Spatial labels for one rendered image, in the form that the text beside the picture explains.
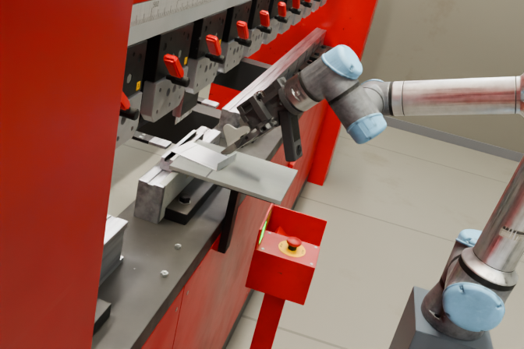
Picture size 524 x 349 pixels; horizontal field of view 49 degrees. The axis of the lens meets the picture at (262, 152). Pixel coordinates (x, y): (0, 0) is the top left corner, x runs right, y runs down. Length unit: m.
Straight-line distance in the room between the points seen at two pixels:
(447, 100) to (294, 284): 0.61
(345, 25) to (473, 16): 1.81
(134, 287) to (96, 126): 0.78
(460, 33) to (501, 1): 0.38
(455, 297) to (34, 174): 1.01
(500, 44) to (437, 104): 3.84
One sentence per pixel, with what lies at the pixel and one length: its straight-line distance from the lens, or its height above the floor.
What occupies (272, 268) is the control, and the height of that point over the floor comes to 0.74.
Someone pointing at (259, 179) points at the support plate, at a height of 1.00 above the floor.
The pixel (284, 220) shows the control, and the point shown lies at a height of 0.77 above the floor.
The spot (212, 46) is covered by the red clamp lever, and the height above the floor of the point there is 1.29.
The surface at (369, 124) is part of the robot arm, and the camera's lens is 1.15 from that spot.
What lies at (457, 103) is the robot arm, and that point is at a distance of 1.24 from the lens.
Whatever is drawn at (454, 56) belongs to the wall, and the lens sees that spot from 5.04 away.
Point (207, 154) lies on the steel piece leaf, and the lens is 1.37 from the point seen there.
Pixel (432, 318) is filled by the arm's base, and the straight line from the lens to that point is 1.43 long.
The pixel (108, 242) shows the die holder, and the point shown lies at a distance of 1.08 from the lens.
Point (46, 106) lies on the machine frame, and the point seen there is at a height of 1.46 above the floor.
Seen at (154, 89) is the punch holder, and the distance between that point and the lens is 1.01.
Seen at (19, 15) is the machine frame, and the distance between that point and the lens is 0.28.
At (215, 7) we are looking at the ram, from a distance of 1.23.
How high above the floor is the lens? 1.58
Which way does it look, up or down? 24 degrees down
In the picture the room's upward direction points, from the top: 13 degrees clockwise
